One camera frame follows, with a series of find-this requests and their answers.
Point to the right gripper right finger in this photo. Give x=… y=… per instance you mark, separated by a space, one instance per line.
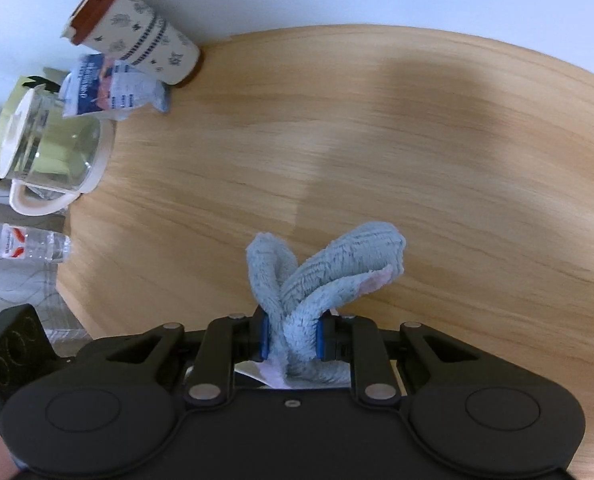
x=358 y=342

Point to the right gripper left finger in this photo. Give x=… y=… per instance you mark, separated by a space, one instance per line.
x=226 y=341

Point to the grey pink cleaning cloth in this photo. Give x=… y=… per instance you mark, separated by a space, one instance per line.
x=295 y=295

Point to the clear plastic water bottle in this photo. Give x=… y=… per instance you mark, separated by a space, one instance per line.
x=22 y=243

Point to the glass pitcher white lid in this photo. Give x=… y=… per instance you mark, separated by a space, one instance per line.
x=51 y=159

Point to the blue white snack packet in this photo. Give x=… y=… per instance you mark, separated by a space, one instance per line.
x=107 y=88

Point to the white tumbler red lid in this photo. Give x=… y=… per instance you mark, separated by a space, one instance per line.
x=134 y=32

